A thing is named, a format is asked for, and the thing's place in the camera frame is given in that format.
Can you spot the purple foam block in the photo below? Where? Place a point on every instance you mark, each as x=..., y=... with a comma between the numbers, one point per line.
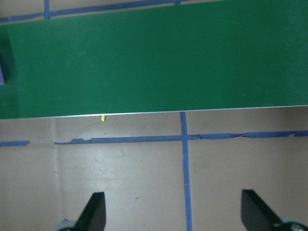
x=2, y=69

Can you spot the small yellow scrap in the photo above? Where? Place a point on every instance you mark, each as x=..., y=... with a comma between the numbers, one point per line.
x=103, y=118

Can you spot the green belt conveyor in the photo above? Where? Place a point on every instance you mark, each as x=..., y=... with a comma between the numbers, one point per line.
x=154, y=60

